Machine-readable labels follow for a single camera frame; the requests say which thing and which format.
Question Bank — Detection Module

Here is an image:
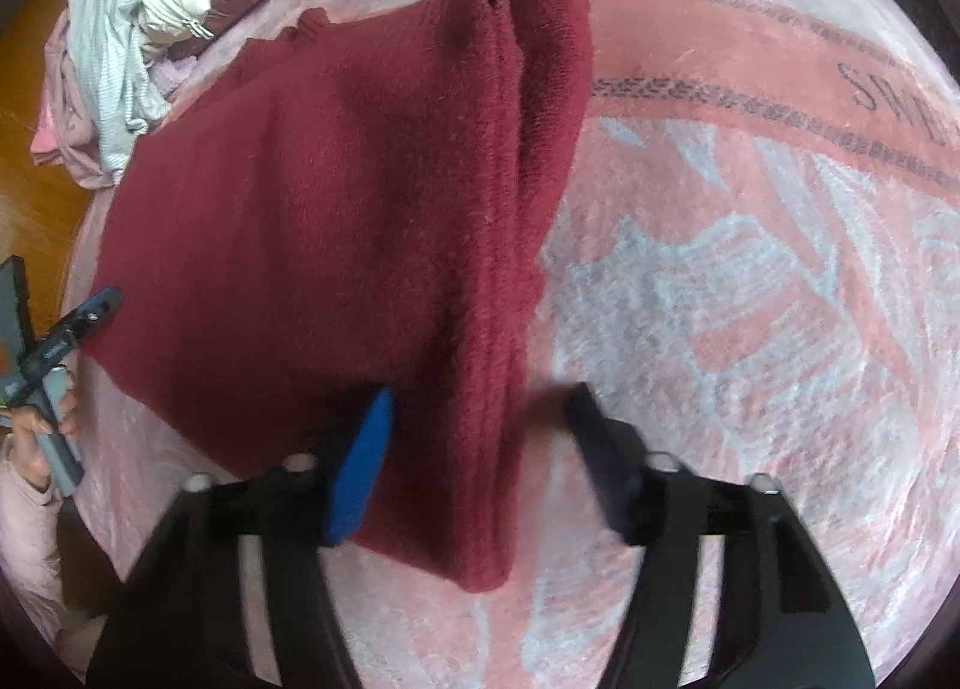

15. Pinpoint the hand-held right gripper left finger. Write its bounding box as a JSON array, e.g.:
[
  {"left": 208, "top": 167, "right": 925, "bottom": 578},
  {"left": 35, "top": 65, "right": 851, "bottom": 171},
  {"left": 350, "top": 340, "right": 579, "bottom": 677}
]
[{"left": 86, "top": 389, "right": 395, "bottom": 689}]

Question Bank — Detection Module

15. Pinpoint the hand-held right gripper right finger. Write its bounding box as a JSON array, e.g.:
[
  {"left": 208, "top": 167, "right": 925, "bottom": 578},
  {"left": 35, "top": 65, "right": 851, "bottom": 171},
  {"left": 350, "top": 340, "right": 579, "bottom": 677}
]
[{"left": 566, "top": 383, "right": 878, "bottom": 689}]

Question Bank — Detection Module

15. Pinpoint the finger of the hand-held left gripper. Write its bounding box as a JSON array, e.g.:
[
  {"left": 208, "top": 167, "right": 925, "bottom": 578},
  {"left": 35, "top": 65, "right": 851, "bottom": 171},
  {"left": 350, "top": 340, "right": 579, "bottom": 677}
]
[{"left": 52, "top": 287, "right": 124, "bottom": 352}]

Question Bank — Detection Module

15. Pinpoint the dark red knit sweater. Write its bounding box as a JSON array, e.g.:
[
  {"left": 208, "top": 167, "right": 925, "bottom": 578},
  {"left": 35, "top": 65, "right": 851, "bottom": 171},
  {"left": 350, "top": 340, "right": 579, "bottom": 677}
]
[{"left": 79, "top": 0, "right": 593, "bottom": 594}]

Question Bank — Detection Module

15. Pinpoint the person's left forearm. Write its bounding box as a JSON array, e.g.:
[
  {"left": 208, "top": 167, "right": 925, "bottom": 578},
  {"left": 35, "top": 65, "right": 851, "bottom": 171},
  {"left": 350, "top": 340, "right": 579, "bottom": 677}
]
[{"left": 0, "top": 440, "right": 70, "bottom": 634}]

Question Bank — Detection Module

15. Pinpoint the person's left hand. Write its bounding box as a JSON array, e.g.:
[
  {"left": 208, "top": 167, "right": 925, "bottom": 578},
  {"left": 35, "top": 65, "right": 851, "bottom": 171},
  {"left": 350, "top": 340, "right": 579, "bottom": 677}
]
[{"left": 10, "top": 366, "right": 83, "bottom": 491}]

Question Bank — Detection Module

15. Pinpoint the wooden wardrobe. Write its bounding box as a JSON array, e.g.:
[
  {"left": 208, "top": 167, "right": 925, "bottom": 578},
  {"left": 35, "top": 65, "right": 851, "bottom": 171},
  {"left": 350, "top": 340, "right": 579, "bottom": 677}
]
[{"left": 0, "top": 0, "right": 102, "bottom": 379}]

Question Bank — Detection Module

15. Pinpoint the light pink garment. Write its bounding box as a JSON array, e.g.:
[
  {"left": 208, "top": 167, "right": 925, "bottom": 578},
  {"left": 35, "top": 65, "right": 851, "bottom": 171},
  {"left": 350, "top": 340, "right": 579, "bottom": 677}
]
[{"left": 30, "top": 6, "right": 115, "bottom": 192}]

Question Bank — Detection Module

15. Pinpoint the pink patterned bed blanket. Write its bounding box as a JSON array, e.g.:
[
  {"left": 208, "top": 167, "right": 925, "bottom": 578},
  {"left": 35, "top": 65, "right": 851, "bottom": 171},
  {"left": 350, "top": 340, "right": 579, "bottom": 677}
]
[{"left": 41, "top": 0, "right": 960, "bottom": 689}]

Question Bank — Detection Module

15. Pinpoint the white striped garment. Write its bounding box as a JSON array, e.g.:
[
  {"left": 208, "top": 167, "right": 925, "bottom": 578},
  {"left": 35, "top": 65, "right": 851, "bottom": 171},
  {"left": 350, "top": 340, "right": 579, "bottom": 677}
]
[{"left": 66, "top": 0, "right": 181, "bottom": 174}]

